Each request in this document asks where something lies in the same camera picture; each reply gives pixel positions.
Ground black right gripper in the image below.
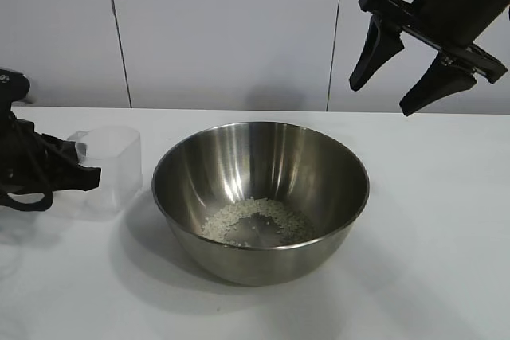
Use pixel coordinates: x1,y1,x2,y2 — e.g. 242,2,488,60
348,0,510,117

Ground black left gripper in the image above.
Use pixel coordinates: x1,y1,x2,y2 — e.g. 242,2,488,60
0,68,103,197

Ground clear plastic measuring cup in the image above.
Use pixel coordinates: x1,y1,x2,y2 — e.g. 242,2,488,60
66,126,143,212

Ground stainless steel mixing bowl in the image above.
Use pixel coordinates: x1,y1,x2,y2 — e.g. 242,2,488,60
151,120,371,287

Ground white rice grains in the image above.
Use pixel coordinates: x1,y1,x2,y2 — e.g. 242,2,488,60
202,197,316,246

